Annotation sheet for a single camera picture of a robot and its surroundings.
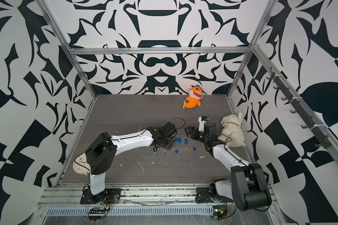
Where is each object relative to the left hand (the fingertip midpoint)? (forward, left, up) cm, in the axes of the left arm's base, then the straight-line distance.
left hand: (169, 140), depth 89 cm
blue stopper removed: (+2, -7, -4) cm, 9 cm away
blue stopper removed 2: (+2, -11, -4) cm, 12 cm away
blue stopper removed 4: (-4, -16, -5) cm, 17 cm away
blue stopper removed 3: (-5, -4, -5) cm, 8 cm away
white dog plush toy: (0, -38, +5) cm, 39 cm away
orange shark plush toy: (+38, -22, +3) cm, 44 cm away
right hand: (+5, -13, +5) cm, 15 cm away
